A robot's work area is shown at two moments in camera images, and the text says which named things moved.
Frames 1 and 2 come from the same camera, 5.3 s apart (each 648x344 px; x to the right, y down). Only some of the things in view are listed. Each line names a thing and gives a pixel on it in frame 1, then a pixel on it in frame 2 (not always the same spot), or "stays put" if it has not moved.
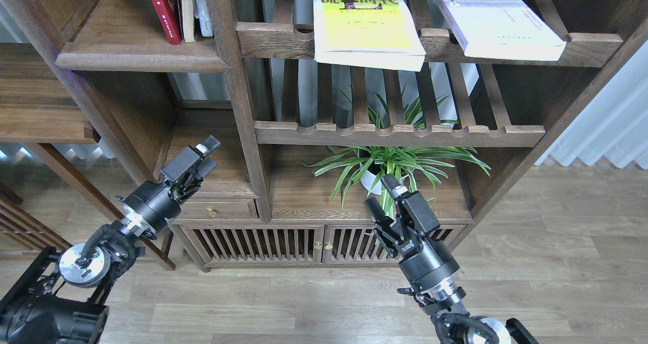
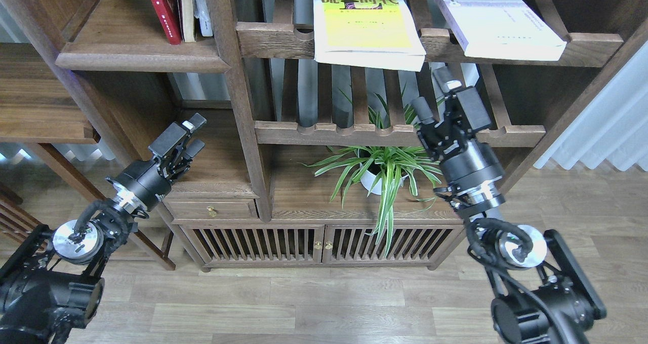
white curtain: [614, 125] stays put
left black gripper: [157, 204] to [142, 184]
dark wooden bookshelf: [316, 89] stays put
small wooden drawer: [215, 208] stays put
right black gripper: [425, 261] to [471, 170]
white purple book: [496, 24] stays put
